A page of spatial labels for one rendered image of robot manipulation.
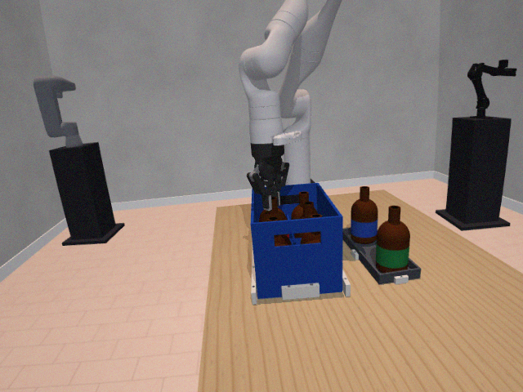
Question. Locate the blue crate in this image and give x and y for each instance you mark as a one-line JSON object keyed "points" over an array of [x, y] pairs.
{"points": [[298, 263]]}

